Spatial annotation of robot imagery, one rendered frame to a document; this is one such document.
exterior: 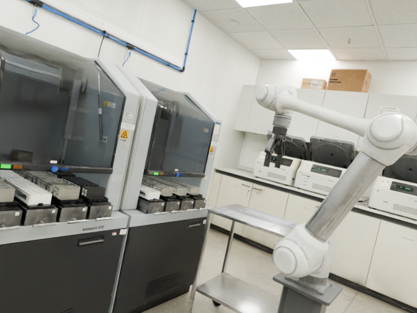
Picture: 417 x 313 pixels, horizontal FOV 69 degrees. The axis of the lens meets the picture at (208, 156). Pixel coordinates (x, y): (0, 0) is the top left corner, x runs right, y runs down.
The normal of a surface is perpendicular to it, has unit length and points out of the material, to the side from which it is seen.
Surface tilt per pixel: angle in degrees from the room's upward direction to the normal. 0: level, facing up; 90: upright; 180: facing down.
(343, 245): 90
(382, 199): 90
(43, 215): 90
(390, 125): 85
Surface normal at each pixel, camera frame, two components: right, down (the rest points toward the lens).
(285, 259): -0.72, 0.00
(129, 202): 0.78, 0.20
